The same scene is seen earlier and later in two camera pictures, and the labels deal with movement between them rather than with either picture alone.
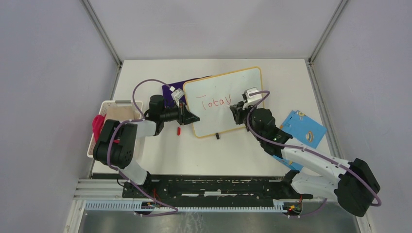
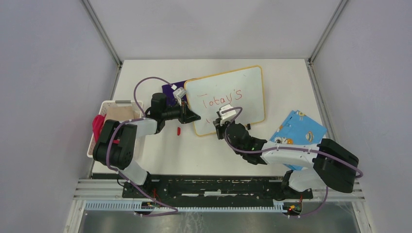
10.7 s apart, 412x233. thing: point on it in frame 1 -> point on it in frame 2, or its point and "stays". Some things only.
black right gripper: [238, 111] -> [220, 127]
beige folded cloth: [123, 113] stays
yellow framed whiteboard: [211, 97] stays
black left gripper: [185, 117] stays
